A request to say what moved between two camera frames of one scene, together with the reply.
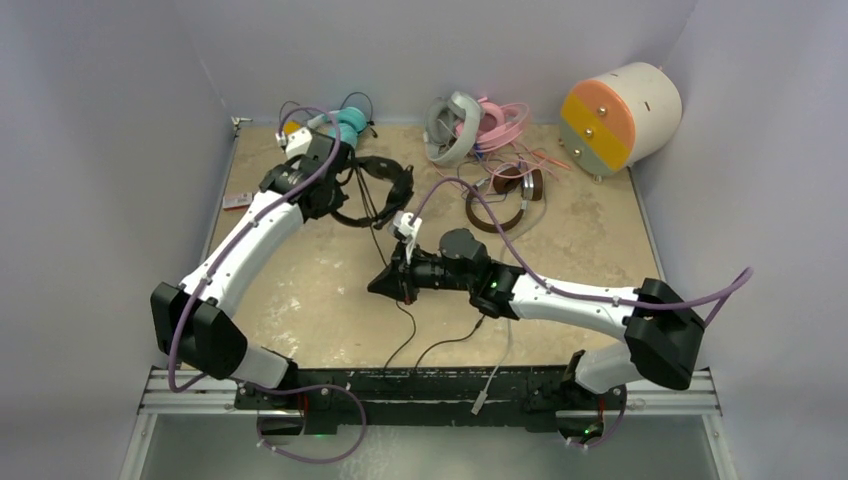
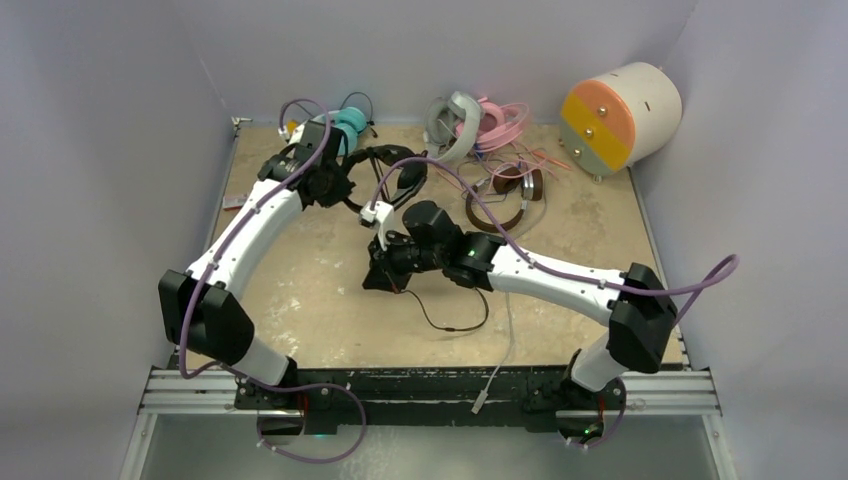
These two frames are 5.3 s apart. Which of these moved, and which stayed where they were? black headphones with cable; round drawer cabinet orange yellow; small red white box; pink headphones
Moved: black headphones with cable
Stayed: pink headphones; round drawer cabinet orange yellow; small red white box
